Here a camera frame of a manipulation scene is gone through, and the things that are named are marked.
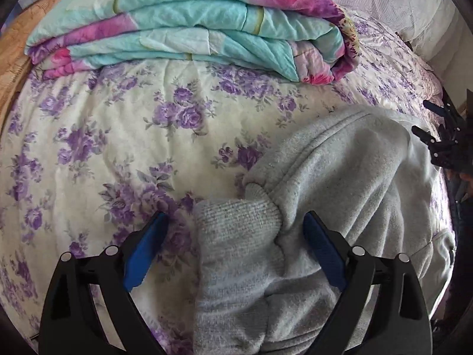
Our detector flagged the dark cloth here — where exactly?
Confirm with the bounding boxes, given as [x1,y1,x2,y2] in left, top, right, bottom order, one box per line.
[441,173,473,326]

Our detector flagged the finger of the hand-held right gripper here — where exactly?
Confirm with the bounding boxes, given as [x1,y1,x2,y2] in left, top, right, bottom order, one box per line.
[423,99,454,119]
[412,125,441,146]

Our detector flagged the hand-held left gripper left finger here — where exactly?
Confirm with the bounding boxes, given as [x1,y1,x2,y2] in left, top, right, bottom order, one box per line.
[38,211,171,355]

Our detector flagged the white lace pillow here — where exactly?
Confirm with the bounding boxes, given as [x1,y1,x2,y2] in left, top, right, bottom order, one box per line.
[325,0,457,62]

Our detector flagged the grey sweatshirt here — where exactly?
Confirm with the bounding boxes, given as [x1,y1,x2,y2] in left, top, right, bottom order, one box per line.
[192,104,456,355]

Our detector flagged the wooden headboard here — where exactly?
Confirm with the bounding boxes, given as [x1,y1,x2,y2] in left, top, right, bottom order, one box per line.
[0,0,72,130]

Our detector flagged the folded teal pink floral quilt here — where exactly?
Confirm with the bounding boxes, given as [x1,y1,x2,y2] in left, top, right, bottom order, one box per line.
[24,0,362,84]

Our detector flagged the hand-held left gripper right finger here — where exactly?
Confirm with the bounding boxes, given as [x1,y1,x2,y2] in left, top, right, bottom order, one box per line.
[302,211,434,355]

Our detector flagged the purple floral bed cover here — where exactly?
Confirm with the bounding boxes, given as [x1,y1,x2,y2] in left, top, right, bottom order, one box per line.
[0,7,453,355]

